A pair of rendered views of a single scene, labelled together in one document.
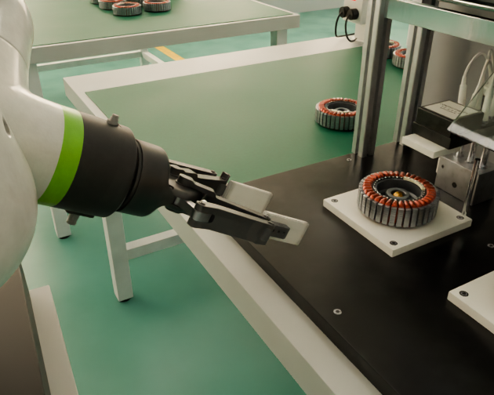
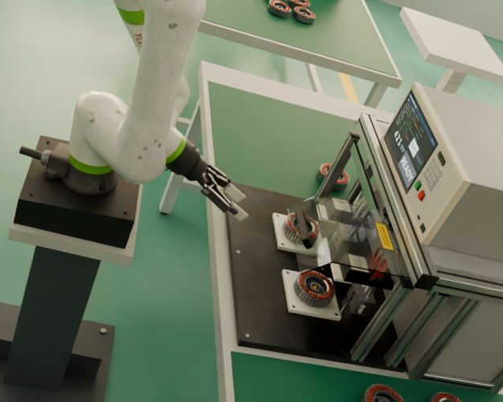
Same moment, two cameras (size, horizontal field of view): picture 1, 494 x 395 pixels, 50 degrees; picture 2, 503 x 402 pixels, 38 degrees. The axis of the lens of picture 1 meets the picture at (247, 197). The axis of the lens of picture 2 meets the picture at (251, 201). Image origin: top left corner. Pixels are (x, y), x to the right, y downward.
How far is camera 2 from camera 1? 145 cm
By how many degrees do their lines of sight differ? 9
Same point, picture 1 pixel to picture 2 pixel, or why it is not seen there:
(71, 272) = not seen: hidden behind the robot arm
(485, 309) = (288, 280)
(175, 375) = (168, 273)
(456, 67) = not seen: hidden behind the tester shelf
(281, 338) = (214, 250)
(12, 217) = (157, 171)
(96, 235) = not seen: hidden behind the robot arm
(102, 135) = (188, 151)
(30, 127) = (170, 141)
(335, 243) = (261, 231)
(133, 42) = (264, 45)
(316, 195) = (274, 209)
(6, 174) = (161, 163)
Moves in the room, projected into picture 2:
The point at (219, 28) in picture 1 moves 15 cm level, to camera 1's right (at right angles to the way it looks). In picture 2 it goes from (333, 62) to (361, 78)
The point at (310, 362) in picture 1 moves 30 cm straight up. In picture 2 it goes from (216, 261) to (254, 179)
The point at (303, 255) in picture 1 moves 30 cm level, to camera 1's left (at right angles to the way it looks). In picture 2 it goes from (244, 228) to (158, 178)
